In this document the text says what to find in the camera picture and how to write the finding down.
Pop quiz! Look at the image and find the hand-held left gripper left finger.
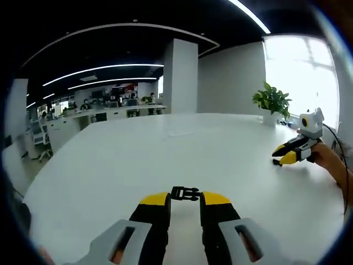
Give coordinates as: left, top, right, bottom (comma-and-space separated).
65, 191, 172, 265

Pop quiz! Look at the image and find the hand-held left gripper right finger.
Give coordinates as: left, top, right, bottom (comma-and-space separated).
199, 190, 282, 265

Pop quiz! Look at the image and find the black pronged plastic buckle part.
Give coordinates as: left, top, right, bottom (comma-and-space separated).
170, 187, 200, 202

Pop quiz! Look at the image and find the person's right hand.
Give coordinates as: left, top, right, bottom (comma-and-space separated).
311, 142, 341, 172

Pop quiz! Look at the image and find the person's left hand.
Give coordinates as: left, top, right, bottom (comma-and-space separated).
37, 245, 56, 265

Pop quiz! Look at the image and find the green potted plant white pot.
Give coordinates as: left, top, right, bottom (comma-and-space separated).
252, 81, 293, 128

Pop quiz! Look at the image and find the ceiling light strip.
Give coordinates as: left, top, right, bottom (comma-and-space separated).
228, 0, 271, 34

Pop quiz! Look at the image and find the white office desk row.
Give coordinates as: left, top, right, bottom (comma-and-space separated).
46, 104, 168, 130

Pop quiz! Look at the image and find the white office chair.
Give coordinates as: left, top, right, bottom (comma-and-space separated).
31, 121, 53, 163

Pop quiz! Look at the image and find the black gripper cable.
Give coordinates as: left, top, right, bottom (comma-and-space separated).
322, 123, 349, 215

